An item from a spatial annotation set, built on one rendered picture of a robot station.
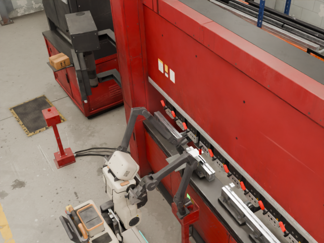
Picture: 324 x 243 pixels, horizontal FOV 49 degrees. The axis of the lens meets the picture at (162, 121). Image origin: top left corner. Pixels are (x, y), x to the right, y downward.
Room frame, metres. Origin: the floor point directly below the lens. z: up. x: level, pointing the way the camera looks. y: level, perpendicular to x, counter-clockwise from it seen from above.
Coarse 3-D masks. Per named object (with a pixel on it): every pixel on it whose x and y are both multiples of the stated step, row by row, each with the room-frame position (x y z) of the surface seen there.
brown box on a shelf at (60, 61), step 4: (52, 56) 4.23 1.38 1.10; (56, 56) 4.22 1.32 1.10; (60, 56) 4.21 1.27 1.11; (64, 56) 4.21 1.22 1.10; (52, 60) 4.14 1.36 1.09; (56, 60) 4.12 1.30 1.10; (60, 60) 4.12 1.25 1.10; (64, 60) 4.14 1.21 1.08; (68, 60) 4.17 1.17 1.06; (48, 64) 4.23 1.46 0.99; (52, 64) 4.15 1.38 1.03; (56, 64) 4.07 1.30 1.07; (60, 64) 4.10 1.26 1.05; (64, 64) 4.13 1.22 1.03; (68, 64) 4.17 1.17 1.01; (52, 68) 4.11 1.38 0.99; (56, 68) 4.06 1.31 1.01; (60, 68) 4.09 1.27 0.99; (64, 68) 4.10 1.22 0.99
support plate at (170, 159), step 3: (186, 150) 2.43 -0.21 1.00; (189, 150) 2.42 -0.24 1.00; (174, 156) 2.36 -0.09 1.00; (177, 156) 2.36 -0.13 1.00; (165, 159) 2.33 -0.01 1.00; (168, 159) 2.32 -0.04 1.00; (171, 159) 2.32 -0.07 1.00; (174, 159) 2.32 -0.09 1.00; (198, 159) 2.30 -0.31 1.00; (168, 162) 2.28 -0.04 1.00; (183, 165) 2.24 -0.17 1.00; (177, 168) 2.20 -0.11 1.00; (180, 168) 2.20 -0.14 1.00; (183, 168) 2.21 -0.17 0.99
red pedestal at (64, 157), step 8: (48, 112) 3.41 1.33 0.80; (56, 112) 3.41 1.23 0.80; (48, 120) 3.30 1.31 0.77; (56, 120) 3.34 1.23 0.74; (56, 128) 3.40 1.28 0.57; (56, 136) 3.39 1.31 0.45; (56, 152) 3.45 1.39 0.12; (64, 152) 3.40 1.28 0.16; (72, 152) 3.44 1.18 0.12; (56, 160) 3.37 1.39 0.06; (64, 160) 3.33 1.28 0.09; (72, 160) 3.38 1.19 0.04
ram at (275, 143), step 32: (160, 32) 2.84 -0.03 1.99; (192, 64) 2.38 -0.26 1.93; (224, 64) 2.04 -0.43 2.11; (192, 96) 2.38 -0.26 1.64; (224, 96) 2.02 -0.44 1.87; (256, 96) 1.75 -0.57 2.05; (224, 128) 1.99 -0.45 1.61; (256, 128) 1.71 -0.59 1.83; (288, 128) 1.50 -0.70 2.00; (320, 128) 1.34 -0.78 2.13; (256, 160) 1.67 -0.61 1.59; (288, 160) 1.46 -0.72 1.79; (320, 160) 1.29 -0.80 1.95; (288, 192) 1.41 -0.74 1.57; (320, 192) 1.24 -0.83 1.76; (320, 224) 1.19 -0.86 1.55
